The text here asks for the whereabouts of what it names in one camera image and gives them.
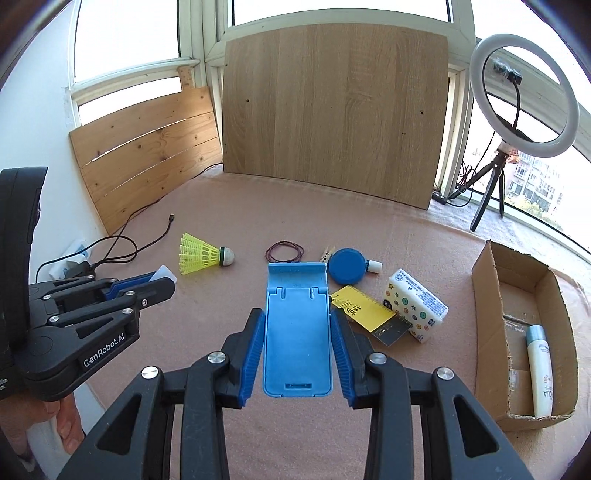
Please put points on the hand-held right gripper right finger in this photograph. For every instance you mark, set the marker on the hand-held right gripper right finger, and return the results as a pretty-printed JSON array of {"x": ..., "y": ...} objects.
[{"x": 344, "y": 364}]

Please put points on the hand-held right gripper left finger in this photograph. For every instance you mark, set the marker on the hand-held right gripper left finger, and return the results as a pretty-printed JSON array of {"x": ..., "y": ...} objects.
[{"x": 251, "y": 360}]

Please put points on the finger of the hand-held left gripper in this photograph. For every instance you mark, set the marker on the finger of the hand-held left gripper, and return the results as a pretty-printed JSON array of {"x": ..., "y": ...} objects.
[
  {"x": 129, "y": 282},
  {"x": 152, "y": 293}
]

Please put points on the blue phone stand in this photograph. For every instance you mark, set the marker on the blue phone stand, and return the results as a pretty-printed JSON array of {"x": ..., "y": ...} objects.
[{"x": 295, "y": 332}]

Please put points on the yellow card scraper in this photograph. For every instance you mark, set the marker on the yellow card scraper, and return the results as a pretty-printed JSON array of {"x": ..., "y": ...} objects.
[{"x": 360, "y": 307}]

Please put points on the yellow shuttlecock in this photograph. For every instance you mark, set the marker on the yellow shuttlecock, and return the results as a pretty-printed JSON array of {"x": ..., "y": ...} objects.
[{"x": 198, "y": 254}]

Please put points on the blue round case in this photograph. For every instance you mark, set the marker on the blue round case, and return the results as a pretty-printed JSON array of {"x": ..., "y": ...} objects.
[{"x": 347, "y": 266}]

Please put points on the small white bottle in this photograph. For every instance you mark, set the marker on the small white bottle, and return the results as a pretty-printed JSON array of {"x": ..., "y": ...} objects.
[{"x": 375, "y": 266}]

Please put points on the wooden clothespin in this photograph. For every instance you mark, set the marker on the wooden clothespin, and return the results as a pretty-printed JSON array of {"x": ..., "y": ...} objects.
[{"x": 327, "y": 254}]

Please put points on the cardboard box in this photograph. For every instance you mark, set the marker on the cardboard box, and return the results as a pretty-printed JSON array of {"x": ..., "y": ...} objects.
[{"x": 489, "y": 323}]

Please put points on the person's left hand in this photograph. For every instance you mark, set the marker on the person's left hand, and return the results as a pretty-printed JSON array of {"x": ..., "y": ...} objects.
[{"x": 64, "y": 424}]

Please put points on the black power adapter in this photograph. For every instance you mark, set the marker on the black power adapter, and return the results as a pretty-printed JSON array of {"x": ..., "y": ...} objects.
[{"x": 78, "y": 270}]

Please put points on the white power strip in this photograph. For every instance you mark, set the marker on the white power strip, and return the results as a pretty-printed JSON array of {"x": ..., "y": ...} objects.
[{"x": 76, "y": 247}]

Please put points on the patterned tissue pack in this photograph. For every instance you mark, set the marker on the patterned tissue pack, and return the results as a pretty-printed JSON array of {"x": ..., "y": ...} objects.
[{"x": 415, "y": 304}]

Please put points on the wooden slat panel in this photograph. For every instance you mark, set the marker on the wooden slat panel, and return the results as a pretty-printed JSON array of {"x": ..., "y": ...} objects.
[{"x": 147, "y": 152}]

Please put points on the black power strip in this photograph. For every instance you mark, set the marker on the black power strip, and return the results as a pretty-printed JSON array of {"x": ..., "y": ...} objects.
[{"x": 438, "y": 197}]

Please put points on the white lotion bottle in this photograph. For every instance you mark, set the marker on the white lotion bottle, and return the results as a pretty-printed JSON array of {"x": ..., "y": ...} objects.
[{"x": 540, "y": 369}]

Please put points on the grey checked cloth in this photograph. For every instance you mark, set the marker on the grey checked cloth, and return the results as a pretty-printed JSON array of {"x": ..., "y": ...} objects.
[{"x": 531, "y": 230}]

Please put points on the black tripod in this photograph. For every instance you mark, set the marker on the black tripod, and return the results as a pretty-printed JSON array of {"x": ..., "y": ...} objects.
[{"x": 496, "y": 170}]

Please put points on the large wooden board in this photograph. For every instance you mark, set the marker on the large wooden board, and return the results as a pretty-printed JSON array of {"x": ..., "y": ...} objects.
[{"x": 332, "y": 115}]

